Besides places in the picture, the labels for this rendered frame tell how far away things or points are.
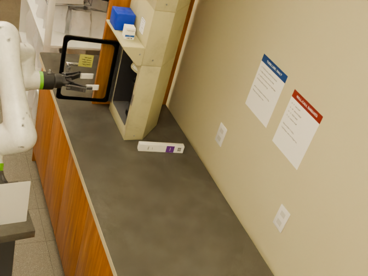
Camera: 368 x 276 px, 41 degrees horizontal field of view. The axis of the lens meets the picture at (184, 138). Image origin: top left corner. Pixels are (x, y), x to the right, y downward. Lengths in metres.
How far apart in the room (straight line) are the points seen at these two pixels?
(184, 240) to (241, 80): 0.83
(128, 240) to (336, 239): 0.87
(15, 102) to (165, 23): 0.84
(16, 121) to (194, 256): 0.94
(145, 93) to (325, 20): 1.04
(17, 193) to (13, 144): 0.20
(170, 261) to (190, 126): 1.04
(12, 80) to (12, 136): 0.22
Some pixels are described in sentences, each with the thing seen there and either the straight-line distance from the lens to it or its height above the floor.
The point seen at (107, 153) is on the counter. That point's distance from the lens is 2.64.
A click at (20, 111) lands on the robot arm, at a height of 1.39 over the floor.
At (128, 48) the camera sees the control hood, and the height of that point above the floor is 1.50.
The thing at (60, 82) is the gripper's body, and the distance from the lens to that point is 2.58.
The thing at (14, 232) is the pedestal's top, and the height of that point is 0.94.
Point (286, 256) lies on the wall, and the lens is 2.27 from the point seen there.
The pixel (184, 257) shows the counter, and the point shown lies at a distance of 2.21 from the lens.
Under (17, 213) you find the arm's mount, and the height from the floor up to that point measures 0.99.
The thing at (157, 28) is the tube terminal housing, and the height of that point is 1.62.
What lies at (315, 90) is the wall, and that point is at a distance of 2.06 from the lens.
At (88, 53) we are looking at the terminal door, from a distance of 2.79.
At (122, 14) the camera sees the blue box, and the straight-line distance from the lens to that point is 2.58.
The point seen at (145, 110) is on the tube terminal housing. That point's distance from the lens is 2.69.
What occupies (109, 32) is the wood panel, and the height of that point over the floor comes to 1.41.
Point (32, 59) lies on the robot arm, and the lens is 2.56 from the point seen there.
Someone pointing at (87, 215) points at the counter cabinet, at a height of 0.76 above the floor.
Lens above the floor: 2.52
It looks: 33 degrees down
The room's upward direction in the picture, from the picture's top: 18 degrees clockwise
